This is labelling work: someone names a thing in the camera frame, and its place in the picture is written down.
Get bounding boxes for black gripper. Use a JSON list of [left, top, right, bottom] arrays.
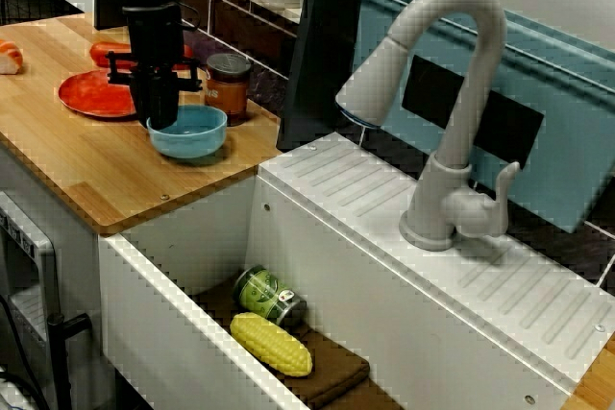
[[105, 2, 203, 131]]

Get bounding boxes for light blue bowl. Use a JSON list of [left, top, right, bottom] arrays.
[[146, 105, 229, 160]]

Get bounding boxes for red plate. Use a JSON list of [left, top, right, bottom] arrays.
[[58, 69, 140, 121]]

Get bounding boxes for red toy sausage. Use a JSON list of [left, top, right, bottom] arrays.
[[89, 41, 195, 71]]

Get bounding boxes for orange and white toy sushi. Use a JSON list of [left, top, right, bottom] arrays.
[[0, 38, 24, 76]]

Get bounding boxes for dark shelf side panel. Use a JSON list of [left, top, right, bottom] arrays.
[[277, 0, 383, 152]]

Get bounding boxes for grey appliance door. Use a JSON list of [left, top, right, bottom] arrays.
[[0, 191, 62, 382]]

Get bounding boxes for green peas can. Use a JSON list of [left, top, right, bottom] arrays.
[[234, 264, 308, 327]]

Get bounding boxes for white toy sink unit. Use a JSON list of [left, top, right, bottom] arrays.
[[98, 131, 615, 410]]

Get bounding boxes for yellow toy corn cob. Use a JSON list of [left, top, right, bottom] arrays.
[[229, 312, 314, 378]]

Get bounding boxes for brown folded cloth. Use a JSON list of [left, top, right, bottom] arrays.
[[191, 279, 372, 410]]

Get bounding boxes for grey toy faucet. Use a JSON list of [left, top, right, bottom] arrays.
[[334, 0, 522, 253]]

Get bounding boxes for teal plastic bin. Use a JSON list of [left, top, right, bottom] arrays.
[[353, 0, 615, 235]]

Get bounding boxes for black wire rack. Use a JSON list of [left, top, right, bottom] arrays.
[[0, 0, 86, 26]]

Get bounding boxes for black cabinet door handle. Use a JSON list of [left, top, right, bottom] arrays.
[[46, 312, 93, 410]]

